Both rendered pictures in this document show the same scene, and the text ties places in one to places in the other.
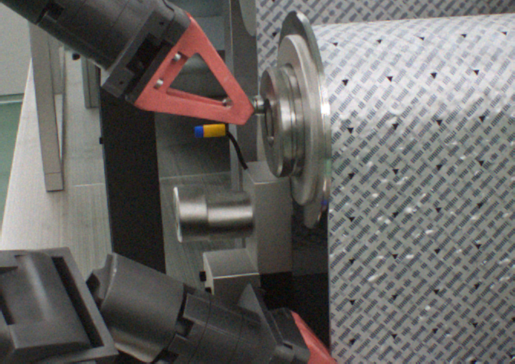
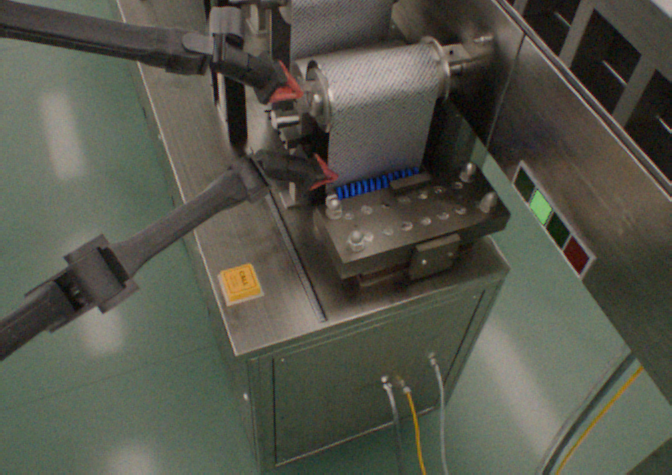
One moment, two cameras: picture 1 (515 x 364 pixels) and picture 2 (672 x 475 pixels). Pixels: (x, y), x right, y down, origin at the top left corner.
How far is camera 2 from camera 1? 86 cm
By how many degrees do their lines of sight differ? 36
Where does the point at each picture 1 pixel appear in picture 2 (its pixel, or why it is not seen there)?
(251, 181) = (300, 111)
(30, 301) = (249, 179)
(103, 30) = (258, 83)
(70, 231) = not seen: hidden behind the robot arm
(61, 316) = (258, 181)
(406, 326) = (351, 157)
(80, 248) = not seen: hidden behind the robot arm
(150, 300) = (278, 166)
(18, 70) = not seen: outside the picture
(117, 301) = (269, 168)
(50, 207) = (147, 13)
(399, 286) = (350, 147)
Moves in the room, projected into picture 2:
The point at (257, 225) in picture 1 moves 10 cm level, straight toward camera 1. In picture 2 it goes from (302, 124) to (311, 158)
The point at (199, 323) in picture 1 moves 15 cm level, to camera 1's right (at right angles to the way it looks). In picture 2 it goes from (292, 169) to (363, 161)
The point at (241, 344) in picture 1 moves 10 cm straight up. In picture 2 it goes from (303, 172) to (305, 138)
